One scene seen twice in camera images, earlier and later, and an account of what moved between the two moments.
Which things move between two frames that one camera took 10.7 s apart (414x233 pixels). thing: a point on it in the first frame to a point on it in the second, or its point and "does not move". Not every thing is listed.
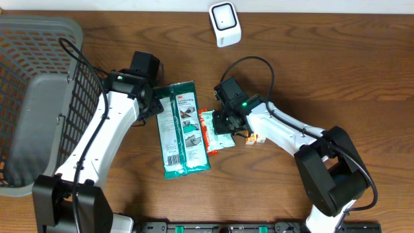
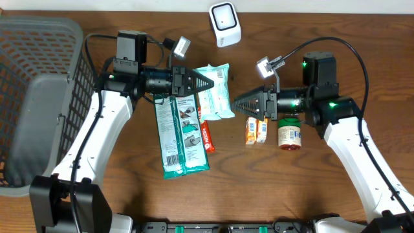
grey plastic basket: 48,87 does not move
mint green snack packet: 216,141 to 215,103
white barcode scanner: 225,22 does not move
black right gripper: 219,127 to 271,103
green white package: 182,142 does not move
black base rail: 225,226 does not move
